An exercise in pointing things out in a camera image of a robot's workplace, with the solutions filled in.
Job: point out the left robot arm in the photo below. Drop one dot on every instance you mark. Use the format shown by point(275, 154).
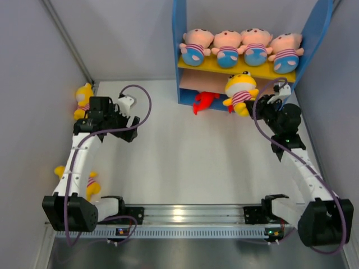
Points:
point(88, 135)

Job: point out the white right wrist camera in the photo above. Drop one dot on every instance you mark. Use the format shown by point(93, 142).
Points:
point(282, 90)

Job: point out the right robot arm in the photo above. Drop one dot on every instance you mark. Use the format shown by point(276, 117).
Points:
point(323, 218)

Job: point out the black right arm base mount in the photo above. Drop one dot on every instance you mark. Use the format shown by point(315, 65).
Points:
point(262, 214)

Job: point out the aluminium rail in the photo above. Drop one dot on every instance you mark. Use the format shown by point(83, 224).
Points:
point(196, 214)

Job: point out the yellow duck plush near rail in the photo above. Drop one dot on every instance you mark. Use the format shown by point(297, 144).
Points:
point(93, 187)

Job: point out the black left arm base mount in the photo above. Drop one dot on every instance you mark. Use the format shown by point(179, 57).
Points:
point(131, 214)

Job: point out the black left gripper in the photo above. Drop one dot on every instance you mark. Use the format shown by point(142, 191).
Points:
point(126, 135)

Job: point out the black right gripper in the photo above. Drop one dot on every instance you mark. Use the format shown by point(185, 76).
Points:
point(261, 105)

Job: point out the boy doll striped shirt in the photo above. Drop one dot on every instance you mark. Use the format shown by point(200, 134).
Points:
point(255, 46)

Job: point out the perforated grey cable duct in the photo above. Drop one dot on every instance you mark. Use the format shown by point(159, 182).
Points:
point(184, 232)

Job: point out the yellow duck plush in corner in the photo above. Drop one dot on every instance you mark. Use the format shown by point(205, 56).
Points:
point(83, 95)

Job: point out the red shark plush toy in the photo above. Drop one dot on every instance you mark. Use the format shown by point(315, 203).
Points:
point(204, 100)

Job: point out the yellow duck plush striped shirt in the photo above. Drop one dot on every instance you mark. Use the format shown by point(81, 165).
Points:
point(238, 89)

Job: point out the metal corner post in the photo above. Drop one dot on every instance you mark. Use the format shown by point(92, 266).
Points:
point(54, 16)

